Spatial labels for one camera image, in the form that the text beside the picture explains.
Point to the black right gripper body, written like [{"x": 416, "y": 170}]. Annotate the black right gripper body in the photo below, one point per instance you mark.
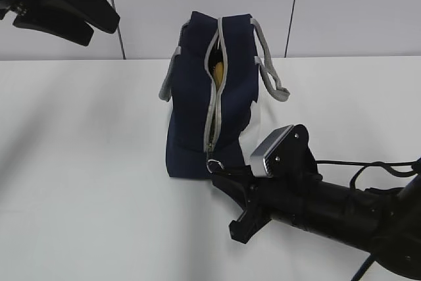
[{"x": 281, "y": 198}]

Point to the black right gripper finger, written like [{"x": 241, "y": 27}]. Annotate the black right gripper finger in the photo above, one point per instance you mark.
[{"x": 238, "y": 183}]

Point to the navy blue lunch bag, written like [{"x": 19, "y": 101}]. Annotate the navy blue lunch bag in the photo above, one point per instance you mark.
[{"x": 206, "y": 125}]

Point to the brown bread roll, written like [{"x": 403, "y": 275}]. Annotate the brown bread roll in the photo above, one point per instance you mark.
[{"x": 218, "y": 74}]

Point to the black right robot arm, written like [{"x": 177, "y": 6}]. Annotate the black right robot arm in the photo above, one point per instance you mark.
[{"x": 385, "y": 223}]

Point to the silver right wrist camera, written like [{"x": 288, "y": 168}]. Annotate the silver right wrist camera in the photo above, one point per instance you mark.
[{"x": 281, "y": 153}]

